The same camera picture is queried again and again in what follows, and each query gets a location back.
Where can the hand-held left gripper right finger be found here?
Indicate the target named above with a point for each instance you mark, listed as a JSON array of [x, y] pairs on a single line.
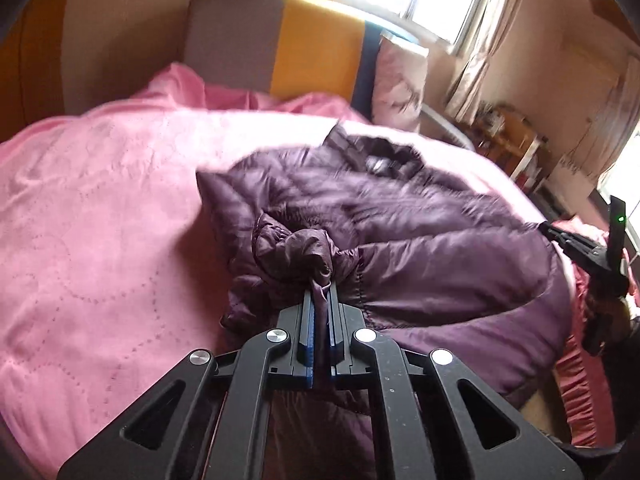
[[334, 327]]

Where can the pink starfish curtain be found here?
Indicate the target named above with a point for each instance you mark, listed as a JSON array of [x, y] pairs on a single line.
[[475, 75]]

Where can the cluttered wooden desk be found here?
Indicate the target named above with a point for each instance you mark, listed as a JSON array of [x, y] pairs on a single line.
[[510, 135]]

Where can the pale side curtain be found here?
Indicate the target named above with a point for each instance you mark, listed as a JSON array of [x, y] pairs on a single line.
[[610, 105]]

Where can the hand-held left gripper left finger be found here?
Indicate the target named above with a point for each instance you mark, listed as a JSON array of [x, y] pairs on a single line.
[[306, 327]]

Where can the purple quilted down jacket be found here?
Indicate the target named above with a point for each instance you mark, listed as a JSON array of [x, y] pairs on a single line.
[[400, 220]]

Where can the grey yellow blue headboard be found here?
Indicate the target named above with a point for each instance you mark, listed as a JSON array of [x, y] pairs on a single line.
[[320, 55]]

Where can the brown wooden wardrobe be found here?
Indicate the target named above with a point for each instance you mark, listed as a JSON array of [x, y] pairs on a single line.
[[35, 60]]

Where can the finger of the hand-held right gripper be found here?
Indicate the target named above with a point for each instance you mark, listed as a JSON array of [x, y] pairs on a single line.
[[570, 242]]

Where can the pink dotted blanket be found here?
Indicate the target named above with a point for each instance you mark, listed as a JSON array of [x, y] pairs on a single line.
[[110, 235]]

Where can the pink printed pillow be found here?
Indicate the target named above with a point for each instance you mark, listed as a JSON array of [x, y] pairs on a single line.
[[400, 80]]

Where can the grey bed rail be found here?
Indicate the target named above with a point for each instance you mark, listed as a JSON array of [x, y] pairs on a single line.
[[450, 127]]

